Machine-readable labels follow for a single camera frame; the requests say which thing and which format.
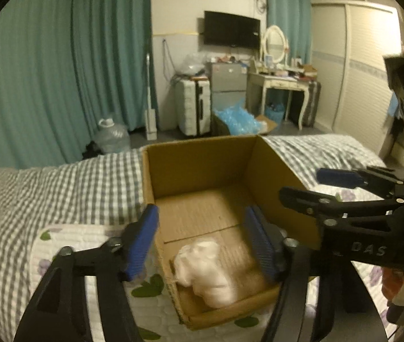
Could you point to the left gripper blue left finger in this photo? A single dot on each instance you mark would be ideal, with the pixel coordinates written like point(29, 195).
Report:
point(58, 309)

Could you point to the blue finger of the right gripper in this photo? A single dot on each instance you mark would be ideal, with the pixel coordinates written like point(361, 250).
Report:
point(379, 181)
point(319, 205)

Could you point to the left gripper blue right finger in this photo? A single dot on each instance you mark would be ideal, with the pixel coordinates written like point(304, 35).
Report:
point(322, 297)

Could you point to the cream cloth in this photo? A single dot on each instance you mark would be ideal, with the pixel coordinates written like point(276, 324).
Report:
point(197, 266)

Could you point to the white floral quilt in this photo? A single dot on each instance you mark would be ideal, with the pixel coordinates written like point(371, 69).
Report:
point(145, 291)

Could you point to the blue basket under table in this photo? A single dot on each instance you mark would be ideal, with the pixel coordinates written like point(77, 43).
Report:
point(275, 112)

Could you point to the brown cardboard box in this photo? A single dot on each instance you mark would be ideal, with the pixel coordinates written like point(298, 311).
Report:
point(202, 189)

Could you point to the grey checked bed sheet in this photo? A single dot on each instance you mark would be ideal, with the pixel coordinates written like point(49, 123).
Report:
point(39, 207)

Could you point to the white dressing table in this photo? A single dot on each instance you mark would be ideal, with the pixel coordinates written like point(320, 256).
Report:
point(259, 84)

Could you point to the white louvered wardrobe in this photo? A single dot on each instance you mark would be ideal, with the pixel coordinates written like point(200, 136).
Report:
point(350, 39)

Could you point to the silver mini fridge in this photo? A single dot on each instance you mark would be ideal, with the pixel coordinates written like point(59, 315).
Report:
point(228, 85)

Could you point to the white suitcase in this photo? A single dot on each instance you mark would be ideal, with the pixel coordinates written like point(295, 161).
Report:
point(193, 106)

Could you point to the white oval vanity mirror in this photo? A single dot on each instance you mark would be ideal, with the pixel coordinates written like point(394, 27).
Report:
point(274, 47)

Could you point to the clear water jug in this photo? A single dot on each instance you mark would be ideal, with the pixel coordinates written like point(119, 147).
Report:
point(112, 138)

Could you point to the clear plastic bag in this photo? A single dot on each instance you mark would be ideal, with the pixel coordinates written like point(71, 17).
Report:
point(193, 64)

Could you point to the narrow teal curtain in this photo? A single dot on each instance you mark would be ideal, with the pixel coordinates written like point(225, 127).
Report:
point(294, 18)

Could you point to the large teal curtain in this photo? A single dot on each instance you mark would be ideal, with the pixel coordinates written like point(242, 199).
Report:
point(64, 66)

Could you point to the black wall television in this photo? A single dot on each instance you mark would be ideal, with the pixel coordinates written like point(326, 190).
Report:
point(224, 29)

